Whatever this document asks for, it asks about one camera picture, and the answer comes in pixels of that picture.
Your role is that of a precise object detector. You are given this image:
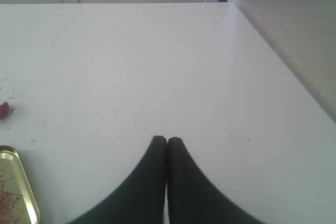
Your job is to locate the gold tin lid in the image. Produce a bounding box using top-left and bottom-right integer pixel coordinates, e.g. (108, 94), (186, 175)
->
(1, 145), (40, 224)

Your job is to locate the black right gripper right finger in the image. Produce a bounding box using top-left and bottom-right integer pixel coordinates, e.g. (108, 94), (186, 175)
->
(167, 137), (261, 223)

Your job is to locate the red stamp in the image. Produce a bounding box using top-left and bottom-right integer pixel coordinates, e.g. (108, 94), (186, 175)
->
(0, 102), (10, 119)

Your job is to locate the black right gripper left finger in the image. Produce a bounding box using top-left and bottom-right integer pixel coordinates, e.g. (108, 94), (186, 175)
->
(71, 136), (167, 224)

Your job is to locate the beige side table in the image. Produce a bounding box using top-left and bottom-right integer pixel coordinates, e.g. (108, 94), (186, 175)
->
(231, 0), (335, 120)

